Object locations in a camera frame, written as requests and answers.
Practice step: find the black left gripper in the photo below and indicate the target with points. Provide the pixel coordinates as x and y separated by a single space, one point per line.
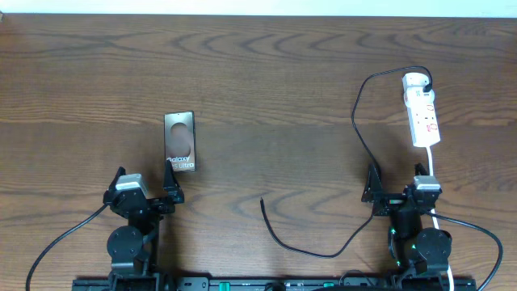
150 204

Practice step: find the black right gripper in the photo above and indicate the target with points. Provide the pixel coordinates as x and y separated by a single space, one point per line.
373 193

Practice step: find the Galaxy smartphone with reflective screen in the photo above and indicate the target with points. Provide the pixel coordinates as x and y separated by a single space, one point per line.
179 140

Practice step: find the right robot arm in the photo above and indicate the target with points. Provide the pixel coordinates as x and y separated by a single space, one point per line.
421 253

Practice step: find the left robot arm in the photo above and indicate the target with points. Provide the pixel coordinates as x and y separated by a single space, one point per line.
134 248

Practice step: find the white USB charger plug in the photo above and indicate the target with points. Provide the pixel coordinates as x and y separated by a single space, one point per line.
414 79

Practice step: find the white power strip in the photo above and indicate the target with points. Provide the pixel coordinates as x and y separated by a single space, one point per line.
423 122

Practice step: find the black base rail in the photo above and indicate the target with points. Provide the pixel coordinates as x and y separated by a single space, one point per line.
351 282

